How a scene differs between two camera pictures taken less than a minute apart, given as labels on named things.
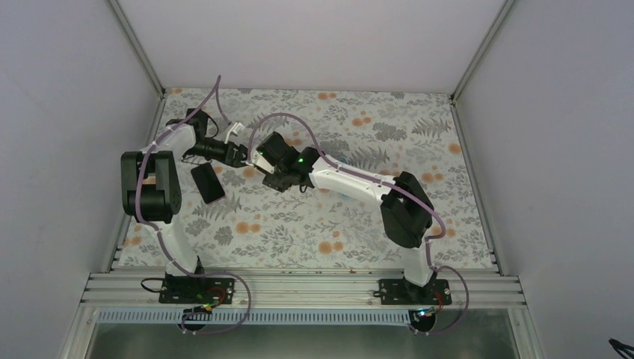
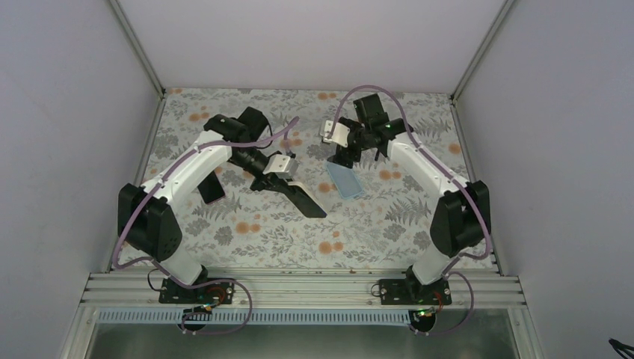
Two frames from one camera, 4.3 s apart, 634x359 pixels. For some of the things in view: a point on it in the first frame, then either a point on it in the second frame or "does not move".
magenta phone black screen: (207, 182) does not move
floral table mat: (238, 219) does not move
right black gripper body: (277, 182) -> (343, 157)
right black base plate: (401, 292) does not move
